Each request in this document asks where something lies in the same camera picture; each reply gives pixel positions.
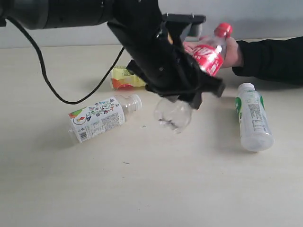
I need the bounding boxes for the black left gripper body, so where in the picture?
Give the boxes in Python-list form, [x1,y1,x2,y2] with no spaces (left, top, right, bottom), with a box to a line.
[106,0,185,88]

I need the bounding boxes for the clear cola bottle red label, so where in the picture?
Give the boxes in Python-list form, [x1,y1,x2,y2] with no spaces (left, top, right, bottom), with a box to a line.
[154,22,232,133]

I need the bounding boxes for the yellow juice bottle red cap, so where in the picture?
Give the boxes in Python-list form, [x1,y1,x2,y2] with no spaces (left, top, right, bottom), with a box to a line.
[110,66,146,90]

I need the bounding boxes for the clear bottle floral white label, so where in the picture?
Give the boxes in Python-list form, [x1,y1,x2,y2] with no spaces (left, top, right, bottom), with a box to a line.
[68,94,143,143]

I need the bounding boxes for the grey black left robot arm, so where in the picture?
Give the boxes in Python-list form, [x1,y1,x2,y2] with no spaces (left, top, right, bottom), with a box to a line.
[0,0,225,109]

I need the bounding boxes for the black sleeved forearm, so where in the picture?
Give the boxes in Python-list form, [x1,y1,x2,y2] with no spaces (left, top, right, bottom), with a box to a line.
[232,37,303,85]

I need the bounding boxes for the white bottle green label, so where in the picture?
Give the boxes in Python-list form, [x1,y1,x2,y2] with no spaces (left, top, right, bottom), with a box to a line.
[235,83,274,152]

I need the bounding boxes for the person's open bare hand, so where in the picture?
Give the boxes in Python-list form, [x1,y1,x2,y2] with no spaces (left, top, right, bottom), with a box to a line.
[183,35,244,69]

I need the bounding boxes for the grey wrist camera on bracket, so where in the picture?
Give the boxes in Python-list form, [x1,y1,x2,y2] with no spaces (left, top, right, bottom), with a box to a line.
[162,13,206,44]

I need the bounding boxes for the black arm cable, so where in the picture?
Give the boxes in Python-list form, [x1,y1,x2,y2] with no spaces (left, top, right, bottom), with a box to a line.
[4,16,126,105]

